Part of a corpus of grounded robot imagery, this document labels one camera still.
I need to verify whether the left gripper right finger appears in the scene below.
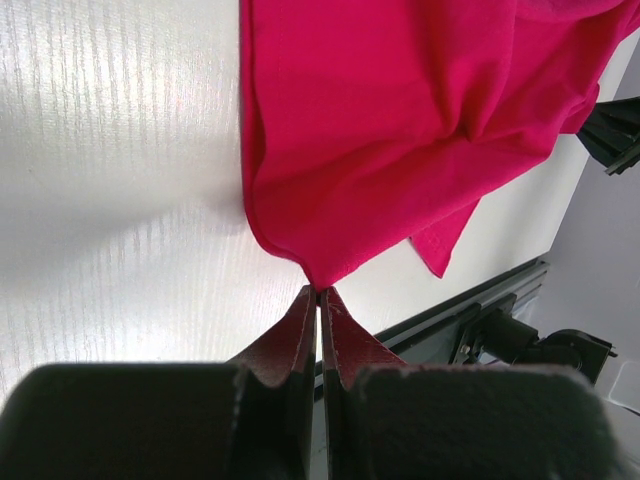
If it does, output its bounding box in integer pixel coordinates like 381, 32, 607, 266
319, 287, 407, 479

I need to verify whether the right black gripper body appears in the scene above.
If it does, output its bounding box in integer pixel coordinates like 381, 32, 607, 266
577, 97, 640, 176

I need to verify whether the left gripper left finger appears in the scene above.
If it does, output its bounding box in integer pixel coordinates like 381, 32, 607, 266
229, 285, 317, 479

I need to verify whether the magenta t shirt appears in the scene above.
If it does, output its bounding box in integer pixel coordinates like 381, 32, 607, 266
239, 1, 639, 289

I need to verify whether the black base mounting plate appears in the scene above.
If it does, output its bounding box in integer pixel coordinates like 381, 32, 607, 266
376, 259, 617, 383

